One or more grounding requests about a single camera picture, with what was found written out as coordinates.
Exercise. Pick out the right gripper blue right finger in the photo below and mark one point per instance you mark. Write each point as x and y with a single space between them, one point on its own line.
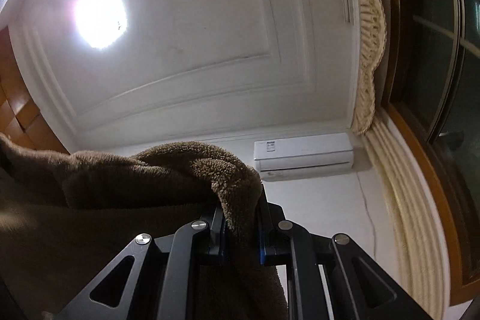
329 277

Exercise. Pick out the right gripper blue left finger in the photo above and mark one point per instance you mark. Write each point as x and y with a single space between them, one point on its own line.
149 278

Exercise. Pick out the brown fleece sweater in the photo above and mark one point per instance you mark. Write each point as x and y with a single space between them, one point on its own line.
64 217

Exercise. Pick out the cream curtain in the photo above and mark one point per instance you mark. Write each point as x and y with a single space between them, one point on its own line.
418 241

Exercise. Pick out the white air conditioner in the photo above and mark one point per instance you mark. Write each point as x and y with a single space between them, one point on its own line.
303 157

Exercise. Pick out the wooden wardrobe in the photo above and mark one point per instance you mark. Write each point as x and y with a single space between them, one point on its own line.
21 119

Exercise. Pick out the round ceiling lamp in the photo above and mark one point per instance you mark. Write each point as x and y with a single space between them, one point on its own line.
100 23

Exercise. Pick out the window with wooden frame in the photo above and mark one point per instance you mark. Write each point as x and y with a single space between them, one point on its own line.
432 86

